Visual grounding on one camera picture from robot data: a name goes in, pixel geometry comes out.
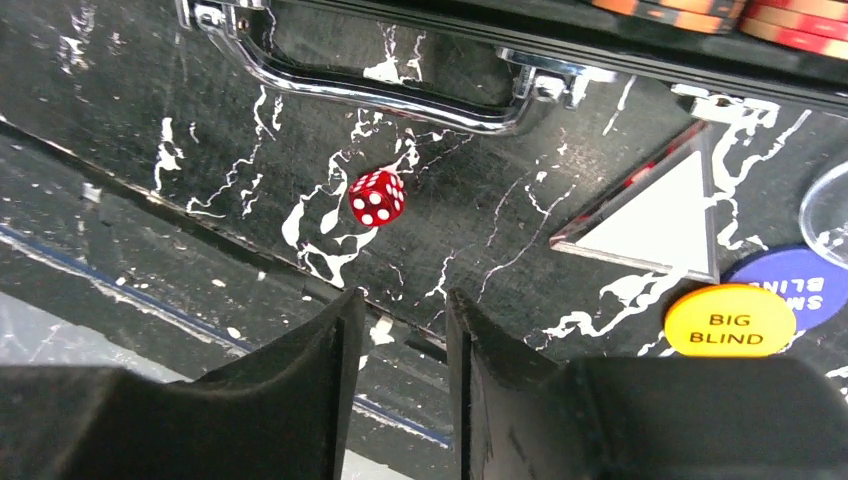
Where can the black poker chip case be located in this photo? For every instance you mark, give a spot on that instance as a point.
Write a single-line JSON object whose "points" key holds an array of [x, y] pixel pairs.
{"points": [[554, 49]]}

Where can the orange black chip stack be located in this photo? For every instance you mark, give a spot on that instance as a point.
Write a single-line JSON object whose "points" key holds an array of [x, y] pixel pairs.
{"points": [[715, 17]]}

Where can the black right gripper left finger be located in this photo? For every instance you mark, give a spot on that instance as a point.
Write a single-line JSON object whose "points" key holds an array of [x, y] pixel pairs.
{"points": [[280, 412]]}

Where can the red white chip stack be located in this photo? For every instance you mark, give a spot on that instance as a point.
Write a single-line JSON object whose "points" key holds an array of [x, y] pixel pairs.
{"points": [[814, 26]]}

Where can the red die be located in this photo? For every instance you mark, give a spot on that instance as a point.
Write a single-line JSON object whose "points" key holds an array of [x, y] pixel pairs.
{"points": [[377, 198]]}

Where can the yellow big blind button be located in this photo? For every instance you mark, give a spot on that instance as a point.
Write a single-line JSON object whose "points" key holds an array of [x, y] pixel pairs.
{"points": [[729, 320]]}

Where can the blue small blind button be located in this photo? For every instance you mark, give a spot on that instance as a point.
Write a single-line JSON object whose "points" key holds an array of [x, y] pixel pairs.
{"points": [[813, 288]]}

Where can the clear round dealer button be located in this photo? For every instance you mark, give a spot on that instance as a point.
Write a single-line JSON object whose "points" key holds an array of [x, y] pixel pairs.
{"points": [[823, 213]]}

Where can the clear triangular acrylic marker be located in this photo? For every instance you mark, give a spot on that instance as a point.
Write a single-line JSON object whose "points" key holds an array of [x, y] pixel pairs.
{"points": [[656, 216]]}

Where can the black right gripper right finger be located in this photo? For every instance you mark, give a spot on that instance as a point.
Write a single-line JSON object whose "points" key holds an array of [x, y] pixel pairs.
{"points": [[518, 415]]}

